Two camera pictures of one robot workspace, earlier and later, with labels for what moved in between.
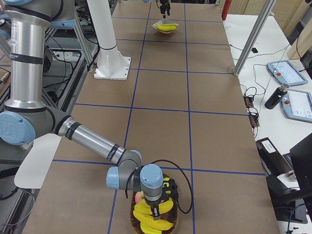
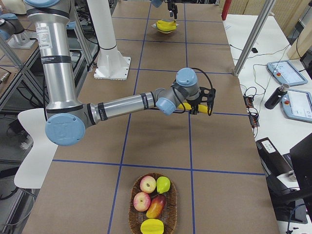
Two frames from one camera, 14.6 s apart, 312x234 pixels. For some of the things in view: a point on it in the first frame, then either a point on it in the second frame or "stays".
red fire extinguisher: x=226 y=9 stays
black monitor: x=301 y=154 stays
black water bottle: x=273 y=100 stays
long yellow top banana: x=166 y=27 stays
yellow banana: x=142 y=210 to x=170 y=25
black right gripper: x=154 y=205 to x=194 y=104
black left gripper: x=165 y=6 to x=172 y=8
